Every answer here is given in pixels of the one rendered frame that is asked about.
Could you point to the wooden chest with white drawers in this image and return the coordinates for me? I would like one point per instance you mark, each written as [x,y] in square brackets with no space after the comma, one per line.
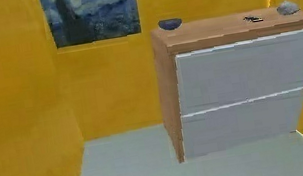
[240,88]

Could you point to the dark blue bowl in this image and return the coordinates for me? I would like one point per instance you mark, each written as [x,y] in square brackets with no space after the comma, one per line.
[170,24]

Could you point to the blue night sky painting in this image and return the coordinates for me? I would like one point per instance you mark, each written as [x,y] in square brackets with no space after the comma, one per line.
[93,10]

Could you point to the small black flat object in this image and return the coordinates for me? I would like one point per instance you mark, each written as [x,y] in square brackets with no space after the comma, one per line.
[253,19]

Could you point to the grey round lump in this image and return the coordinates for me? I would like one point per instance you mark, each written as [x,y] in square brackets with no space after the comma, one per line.
[287,8]

